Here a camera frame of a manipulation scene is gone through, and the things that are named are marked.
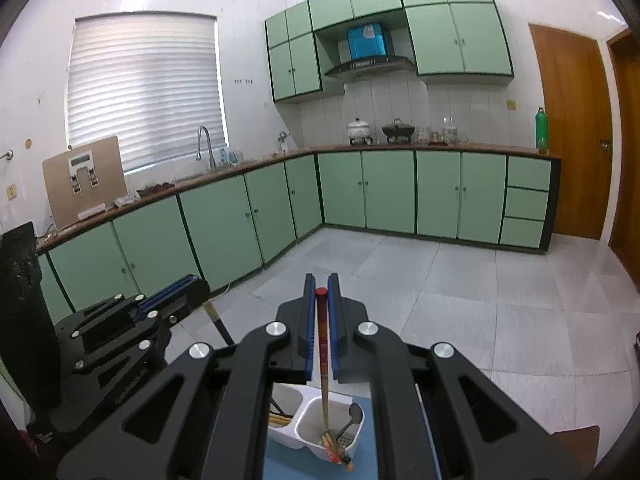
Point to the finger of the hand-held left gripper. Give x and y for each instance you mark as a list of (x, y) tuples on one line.
[(160, 332), (170, 292)]

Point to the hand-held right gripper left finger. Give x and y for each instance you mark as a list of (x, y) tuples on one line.
[(310, 330)]

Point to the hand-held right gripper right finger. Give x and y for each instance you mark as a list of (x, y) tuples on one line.
[(334, 330)]

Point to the red floral bamboo chopstick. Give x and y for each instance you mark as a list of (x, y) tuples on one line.
[(322, 320), (334, 454), (326, 441)]

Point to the black chopstick with gold band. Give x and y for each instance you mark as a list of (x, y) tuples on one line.
[(348, 462), (222, 330)]

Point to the white two-compartment utensil holder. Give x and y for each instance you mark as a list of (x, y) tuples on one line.
[(302, 416)]

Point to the plain bamboo chopstick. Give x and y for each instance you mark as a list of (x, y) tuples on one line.
[(283, 421)]

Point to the metal spoon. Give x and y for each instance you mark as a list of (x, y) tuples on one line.
[(355, 412)]

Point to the brown cardboard board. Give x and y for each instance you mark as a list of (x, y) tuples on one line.
[(100, 190)]

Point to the metal sink faucet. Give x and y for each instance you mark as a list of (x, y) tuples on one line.
[(210, 157)]

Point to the small glass cups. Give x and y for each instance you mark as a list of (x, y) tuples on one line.
[(229, 156)]

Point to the green kitchen base cabinets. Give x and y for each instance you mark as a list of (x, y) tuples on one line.
[(390, 190)]

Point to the white window blind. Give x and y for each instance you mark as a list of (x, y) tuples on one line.
[(145, 95)]

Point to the white cooking pot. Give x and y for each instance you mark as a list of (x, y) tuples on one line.
[(359, 129)]

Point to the black wok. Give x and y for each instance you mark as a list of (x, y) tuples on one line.
[(398, 131)]

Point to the glass jar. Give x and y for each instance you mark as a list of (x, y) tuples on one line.
[(423, 134), (449, 132)]

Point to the wooden chair seat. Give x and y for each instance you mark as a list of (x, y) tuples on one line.
[(575, 452)]

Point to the green bottle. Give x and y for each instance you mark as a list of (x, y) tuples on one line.
[(541, 130)]

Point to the range hood with blue panel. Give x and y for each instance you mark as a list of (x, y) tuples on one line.
[(367, 42)]

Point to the wooden door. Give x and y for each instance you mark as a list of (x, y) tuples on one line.
[(570, 135), (627, 160)]

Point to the wall tap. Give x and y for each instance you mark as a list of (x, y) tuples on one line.
[(283, 139)]

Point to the green kitchen wall cabinets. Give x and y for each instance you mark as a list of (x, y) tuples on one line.
[(450, 35)]

